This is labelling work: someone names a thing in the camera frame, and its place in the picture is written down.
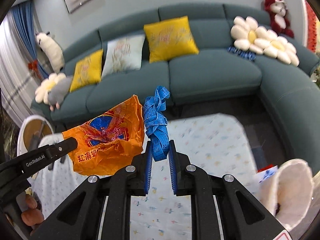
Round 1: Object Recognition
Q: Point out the orange plastic snack bag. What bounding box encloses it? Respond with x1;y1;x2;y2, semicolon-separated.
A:
62;95;145;176

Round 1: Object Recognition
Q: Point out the blue measuring tape bundle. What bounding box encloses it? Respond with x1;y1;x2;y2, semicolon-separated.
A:
143;86;170;161

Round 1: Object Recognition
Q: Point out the white trash bin with bag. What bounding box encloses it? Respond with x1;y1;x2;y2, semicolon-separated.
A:
259;159;315;231

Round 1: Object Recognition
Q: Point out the person's hand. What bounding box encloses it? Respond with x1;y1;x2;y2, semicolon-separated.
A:
21;194;44;235

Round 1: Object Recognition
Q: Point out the blue white printed box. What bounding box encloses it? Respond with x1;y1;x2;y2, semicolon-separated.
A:
255;165;278;184

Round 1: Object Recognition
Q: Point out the round wooden side table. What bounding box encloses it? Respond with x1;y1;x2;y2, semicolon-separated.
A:
17;115;54;156

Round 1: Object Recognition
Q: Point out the floral light blue tablecloth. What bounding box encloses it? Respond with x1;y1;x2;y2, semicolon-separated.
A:
30;114;259;239

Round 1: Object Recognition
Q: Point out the small daisy cushion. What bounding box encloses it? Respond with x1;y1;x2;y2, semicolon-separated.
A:
35;73;66;105

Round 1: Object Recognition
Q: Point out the grey mouse plush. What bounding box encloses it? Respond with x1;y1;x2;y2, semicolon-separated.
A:
48;75;73;112

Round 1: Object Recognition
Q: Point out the white long plush toy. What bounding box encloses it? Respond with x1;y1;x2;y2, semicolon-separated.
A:
36;33;65;74

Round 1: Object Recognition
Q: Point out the small yellow embroidered cushion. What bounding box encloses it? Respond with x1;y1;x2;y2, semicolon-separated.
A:
69;49;104;93

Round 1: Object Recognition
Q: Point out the blue curtain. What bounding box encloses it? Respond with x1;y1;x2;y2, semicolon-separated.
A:
11;0;49;80

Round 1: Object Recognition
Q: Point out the blue patterned cloth on sofa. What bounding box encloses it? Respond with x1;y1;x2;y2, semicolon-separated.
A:
227;46;256;62

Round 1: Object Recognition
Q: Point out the pale blue floral cushion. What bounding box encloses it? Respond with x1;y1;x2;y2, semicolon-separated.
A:
101;34;145;79

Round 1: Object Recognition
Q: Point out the teal sectional sofa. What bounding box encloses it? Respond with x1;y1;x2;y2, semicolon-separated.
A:
31;3;319;173

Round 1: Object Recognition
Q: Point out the right daisy flower cushion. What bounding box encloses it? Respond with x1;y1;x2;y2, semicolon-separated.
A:
254;26;300;67

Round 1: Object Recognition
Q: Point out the daisy flower cushion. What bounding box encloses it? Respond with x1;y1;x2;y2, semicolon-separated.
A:
231;16;267;55
254;26;300;67

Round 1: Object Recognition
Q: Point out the left daisy flower cushion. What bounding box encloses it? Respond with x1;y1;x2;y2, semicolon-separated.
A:
231;16;267;55

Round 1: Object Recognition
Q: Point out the large yellow embroidered cushion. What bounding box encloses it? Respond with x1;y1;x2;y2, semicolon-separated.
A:
144;16;200;63

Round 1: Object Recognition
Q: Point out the red white teddy bear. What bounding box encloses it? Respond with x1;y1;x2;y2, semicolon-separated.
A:
264;0;294;38

